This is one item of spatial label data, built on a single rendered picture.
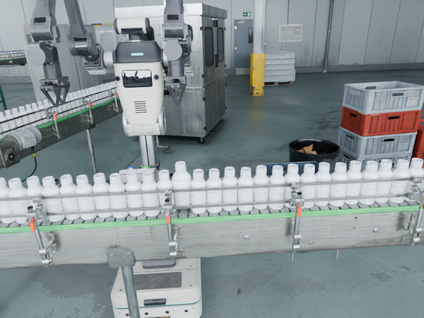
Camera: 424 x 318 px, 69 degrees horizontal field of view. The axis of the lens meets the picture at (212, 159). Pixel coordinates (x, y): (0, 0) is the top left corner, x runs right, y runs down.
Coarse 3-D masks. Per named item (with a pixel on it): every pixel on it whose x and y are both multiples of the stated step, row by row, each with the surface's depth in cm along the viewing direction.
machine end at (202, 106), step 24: (192, 24) 426; (216, 24) 496; (192, 48) 438; (216, 48) 513; (192, 72) 451; (216, 72) 524; (168, 96) 471; (192, 96) 465; (216, 96) 536; (168, 120) 490; (192, 120) 479; (216, 120) 548
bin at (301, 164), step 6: (288, 162) 171; (294, 162) 171; (300, 162) 171; (306, 162) 172; (312, 162) 172; (270, 168) 172; (300, 168) 173; (270, 174) 173; (336, 252) 137; (336, 258) 138
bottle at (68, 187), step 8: (64, 176) 112; (64, 184) 109; (72, 184) 111; (64, 192) 109; (72, 192) 110; (64, 200) 111; (72, 200) 111; (64, 208) 113; (72, 208) 112; (72, 216) 113; (80, 216) 116
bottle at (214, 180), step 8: (216, 168) 113; (216, 176) 111; (208, 184) 112; (216, 184) 111; (208, 192) 113; (216, 192) 112; (208, 200) 114; (216, 200) 113; (208, 208) 115; (216, 208) 114
